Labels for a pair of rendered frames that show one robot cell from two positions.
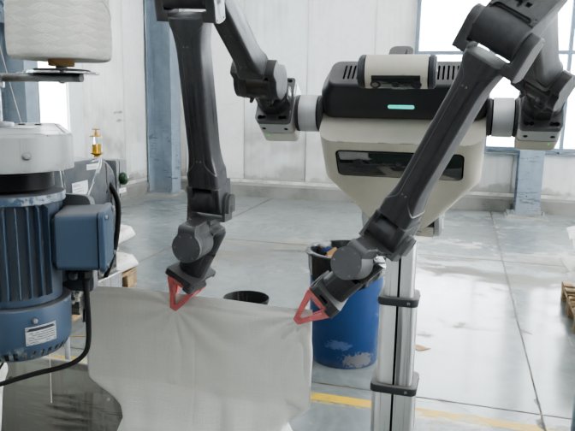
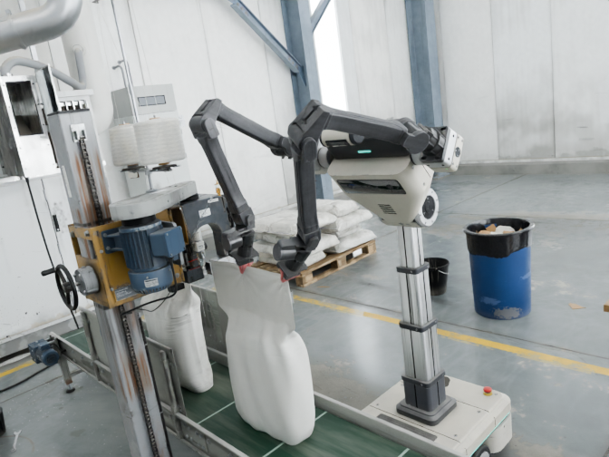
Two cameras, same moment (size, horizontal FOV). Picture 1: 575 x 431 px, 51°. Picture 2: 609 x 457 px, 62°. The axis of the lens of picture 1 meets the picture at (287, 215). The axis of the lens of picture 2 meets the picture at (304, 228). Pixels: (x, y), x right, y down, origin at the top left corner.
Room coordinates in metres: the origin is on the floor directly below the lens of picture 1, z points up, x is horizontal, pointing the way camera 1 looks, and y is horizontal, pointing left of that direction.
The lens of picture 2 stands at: (-0.32, -1.03, 1.63)
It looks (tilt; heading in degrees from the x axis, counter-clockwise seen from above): 13 degrees down; 32
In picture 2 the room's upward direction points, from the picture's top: 8 degrees counter-clockwise
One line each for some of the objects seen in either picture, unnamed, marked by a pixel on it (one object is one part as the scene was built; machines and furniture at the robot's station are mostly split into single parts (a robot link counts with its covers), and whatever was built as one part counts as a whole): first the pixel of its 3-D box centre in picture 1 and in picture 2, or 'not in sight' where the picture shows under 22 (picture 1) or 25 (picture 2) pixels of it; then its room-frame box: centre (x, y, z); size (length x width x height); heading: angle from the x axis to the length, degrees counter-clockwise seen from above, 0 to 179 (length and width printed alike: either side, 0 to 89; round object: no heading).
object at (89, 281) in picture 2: not in sight; (85, 280); (0.80, 0.67, 1.14); 0.11 x 0.06 x 0.11; 74
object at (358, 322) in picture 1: (345, 303); (499, 267); (3.41, -0.35, 0.32); 0.51 x 0.48 x 0.65; 164
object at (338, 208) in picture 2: not in sight; (326, 208); (4.58, 1.68, 0.56); 0.67 x 0.43 x 0.15; 74
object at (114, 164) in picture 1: (108, 177); not in sight; (1.44, 0.43, 1.28); 0.08 x 0.05 x 0.09; 74
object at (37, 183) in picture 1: (10, 180); (139, 219); (0.90, 0.41, 1.35); 0.12 x 0.12 x 0.04
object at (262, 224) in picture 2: not in sight; (275, 221); (4.02, 2.01, 0.56); 0.66 x 0.43 x 0.15; 162
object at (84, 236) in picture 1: (86, 244); (168, 245); (0.92, 0.31, 1.25); 0.10 x 0.08 x 0.12; 9
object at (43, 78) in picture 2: not in sight; (50, 102); (2.01, 2.38, 1.95); 0.30 x 0.01 x 0.48; 74
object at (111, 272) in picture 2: not in sight; (127, 254); (0.99, 0.64, 1.18); 0.34 x 0.25 x 0.31; 164
